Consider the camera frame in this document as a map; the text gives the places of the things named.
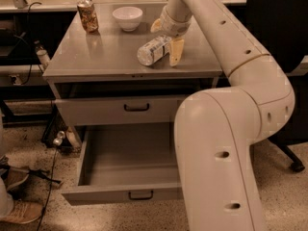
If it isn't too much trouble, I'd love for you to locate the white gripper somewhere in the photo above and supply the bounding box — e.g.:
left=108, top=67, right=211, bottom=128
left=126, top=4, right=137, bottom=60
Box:
left=150, top=7, right=192, bottom=66

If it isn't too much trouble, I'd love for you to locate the clear plastic water bottle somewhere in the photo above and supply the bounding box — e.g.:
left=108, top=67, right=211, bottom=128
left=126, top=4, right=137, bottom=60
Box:
left=137, top=35, right=171, bottom=66

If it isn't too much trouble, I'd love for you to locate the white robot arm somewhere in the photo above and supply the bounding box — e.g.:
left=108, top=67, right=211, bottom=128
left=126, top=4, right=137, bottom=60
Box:
left=152, top=0, right=295, bottom=231

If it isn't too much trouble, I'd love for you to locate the upper grey drawer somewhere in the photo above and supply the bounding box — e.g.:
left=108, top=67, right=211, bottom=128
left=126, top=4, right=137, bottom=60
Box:
left=56, top=95, right=185, bottom=126

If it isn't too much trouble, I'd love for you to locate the grey drawer cabinet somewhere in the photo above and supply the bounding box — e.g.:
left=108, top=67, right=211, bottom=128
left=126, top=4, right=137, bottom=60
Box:
left=42, top=2, right=224, bottom=207

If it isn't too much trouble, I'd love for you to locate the bottle beside cabinet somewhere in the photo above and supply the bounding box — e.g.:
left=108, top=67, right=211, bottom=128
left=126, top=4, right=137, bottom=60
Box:
left=35, top=40, right=50, bottom=69

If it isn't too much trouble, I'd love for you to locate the open middle drawer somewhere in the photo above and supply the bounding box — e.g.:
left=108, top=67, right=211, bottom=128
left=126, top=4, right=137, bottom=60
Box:
left=63, top=122, right=183, bottom=205

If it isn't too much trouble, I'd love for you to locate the white ceramic bowl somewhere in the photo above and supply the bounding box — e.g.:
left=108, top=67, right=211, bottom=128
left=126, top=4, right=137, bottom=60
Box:
left=113, top=6, right=143, bottom=32

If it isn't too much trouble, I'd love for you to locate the black office chair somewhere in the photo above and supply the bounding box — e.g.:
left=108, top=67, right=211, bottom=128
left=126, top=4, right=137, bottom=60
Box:
left=245, top=0, right=308, bottom=172

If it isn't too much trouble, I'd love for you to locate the black tripod leg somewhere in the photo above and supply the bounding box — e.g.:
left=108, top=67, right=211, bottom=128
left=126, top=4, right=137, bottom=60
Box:
left=0, top=164, right=62, bottom=185

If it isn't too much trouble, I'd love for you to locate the tan sneaker upper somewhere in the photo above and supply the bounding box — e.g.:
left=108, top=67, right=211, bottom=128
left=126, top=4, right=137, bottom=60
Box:
left=4, top=167, right=29, bottom=191

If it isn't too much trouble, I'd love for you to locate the tan sneaker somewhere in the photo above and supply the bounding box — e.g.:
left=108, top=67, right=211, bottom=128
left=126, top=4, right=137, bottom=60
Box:
left=0, top=201, right=43, bottom=224
left=4, top=167, right=29, bottom=191

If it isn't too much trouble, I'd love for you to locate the tan sneaker lower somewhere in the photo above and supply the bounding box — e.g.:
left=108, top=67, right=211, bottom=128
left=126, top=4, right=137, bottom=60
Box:
left=0, top=201, right=43, bottom=224

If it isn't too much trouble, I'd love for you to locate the black cable with plug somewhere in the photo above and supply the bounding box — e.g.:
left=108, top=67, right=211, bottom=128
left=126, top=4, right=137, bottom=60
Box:
left=36, top=130, right=66, bottom=231

